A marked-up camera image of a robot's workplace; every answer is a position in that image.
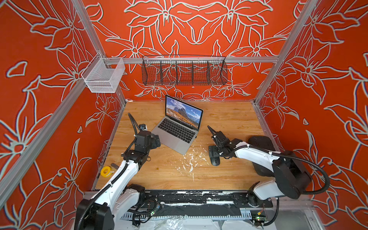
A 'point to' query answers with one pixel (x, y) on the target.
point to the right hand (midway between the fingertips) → (215, 150)
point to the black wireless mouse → (215, 160)
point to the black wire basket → (182, 70)
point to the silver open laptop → (179, 128)
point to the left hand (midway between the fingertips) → (150, 136)
